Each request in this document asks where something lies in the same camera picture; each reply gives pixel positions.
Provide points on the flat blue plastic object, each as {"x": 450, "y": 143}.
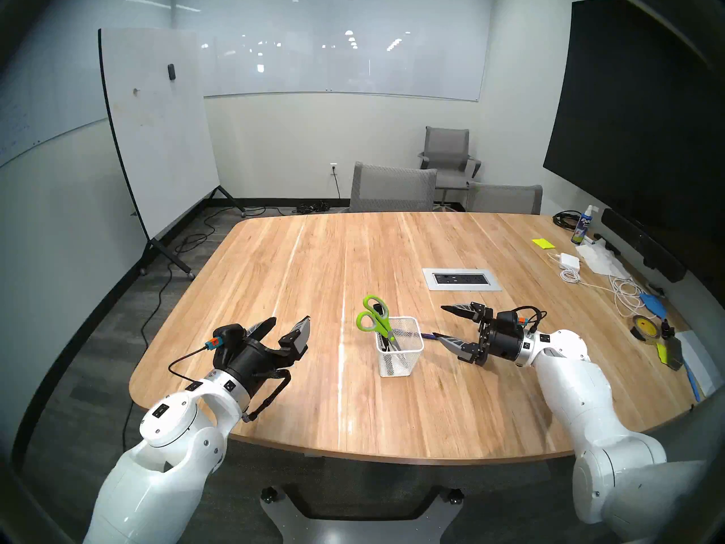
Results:
{"x": 654, "y": 305}

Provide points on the wide wall glass whiteboard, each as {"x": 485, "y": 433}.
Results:
{"x": 340, "y": 61}

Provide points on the yellow sticky note pad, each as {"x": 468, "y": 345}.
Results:
{"x": 543, "y": 243}

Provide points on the silver table power outlet panel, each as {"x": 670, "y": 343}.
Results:
{"x": 461, "y": 278}

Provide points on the whiteboard cleaner spray bottle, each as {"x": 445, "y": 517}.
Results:
{"x": 582, "y": 228}

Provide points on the small black bottle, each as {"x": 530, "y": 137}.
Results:
{"x": 666, "y": 328}

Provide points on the black permanent marker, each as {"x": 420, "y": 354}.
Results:
{"x": 386, "y": 343}

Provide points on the gray mesh office chair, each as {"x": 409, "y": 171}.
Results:
{"x": 391, "y": 188}
{"x": 504, "y": 200}

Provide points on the crumpled white tissue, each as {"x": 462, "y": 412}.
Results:
{"x": 600, "y": 258}

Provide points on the black and yellow tape roll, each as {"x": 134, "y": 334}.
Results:
{"x": 635, "y": 328}

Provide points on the large black wall television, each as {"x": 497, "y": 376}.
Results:
{"x": 634, "y": 118}

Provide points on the white mesh pen holder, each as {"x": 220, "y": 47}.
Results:
{"x": 408, "y": 358}

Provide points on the gray swivel chair with armrests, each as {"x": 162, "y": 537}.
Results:
{"x": 447, "y": 146}

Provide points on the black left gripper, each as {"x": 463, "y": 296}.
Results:
{"x": 257, "y": 367}

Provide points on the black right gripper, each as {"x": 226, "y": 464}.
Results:
{"x": 504, "y": 341}

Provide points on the white power adapter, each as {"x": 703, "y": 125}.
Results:
{"x": 570, "y": 260}

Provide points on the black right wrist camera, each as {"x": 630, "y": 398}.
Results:
{"x": 508, "y": 319}

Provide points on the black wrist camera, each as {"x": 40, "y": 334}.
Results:
{"x": 229, "y": 341}
{"x": 508, "y": 319}

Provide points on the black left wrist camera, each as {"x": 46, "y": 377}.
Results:
{"x": 229, "y": 341}

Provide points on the gray robot base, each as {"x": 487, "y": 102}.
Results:
{"x": 362, "y": 531}

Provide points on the rolling whiteboard on black stand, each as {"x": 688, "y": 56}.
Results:
{"x": 158, "y": 129}

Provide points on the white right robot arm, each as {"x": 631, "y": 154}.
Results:
{"x": 589, "y": 407}

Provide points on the black video sound bar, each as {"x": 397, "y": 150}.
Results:
{"x": 640, "y": 241}

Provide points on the wall whiteboard with handwriting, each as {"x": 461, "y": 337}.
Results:
{"x": 51, "y": 101}

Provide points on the yellow and black block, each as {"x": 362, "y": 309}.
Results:
{"x": 673, "y": 355}

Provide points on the thin blue stick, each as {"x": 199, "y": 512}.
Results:
{"x": 694, "y": 384}

